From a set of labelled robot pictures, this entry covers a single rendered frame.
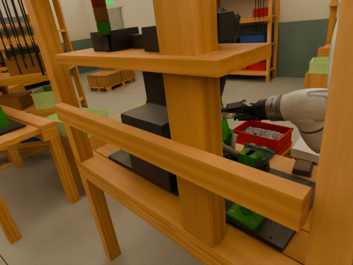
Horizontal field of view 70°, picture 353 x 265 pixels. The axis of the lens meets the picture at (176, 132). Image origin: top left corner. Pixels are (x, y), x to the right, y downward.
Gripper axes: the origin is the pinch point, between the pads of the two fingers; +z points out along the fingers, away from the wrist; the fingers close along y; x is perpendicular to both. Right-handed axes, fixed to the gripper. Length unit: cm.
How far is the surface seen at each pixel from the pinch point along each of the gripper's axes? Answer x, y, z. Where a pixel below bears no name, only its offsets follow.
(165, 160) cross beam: 29.7, 24.3, -3.8
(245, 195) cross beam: 35, 19, -31
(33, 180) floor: 61, -13, 288
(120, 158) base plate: 24, 0, 71
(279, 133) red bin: -23, -70, 14
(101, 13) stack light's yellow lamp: -12, 56, 17
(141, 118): 10.2, 19.8, 28.8
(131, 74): -286, -202, 587
